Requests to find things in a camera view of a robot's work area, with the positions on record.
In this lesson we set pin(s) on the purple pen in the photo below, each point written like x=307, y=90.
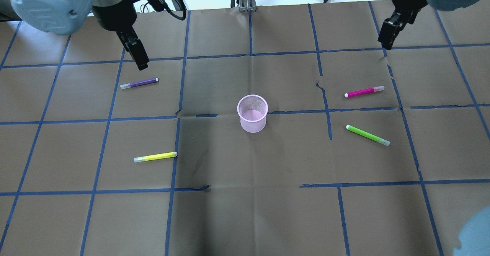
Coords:
x=140, y=83

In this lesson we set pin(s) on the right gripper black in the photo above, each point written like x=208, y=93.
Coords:
x=410, y=1

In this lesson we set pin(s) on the pink mesh cup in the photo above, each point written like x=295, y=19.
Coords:
x=252, y=111

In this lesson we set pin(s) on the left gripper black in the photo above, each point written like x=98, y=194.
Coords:
x=115, y=17

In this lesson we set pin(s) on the pink pen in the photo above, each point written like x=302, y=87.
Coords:
x=364, y=91

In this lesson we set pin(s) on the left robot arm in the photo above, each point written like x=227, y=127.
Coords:
x=64, y=17

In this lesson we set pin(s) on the yellow pen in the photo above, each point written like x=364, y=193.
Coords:
x=160, y=156

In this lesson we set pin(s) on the green pen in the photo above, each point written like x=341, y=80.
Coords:
x=367, y=135

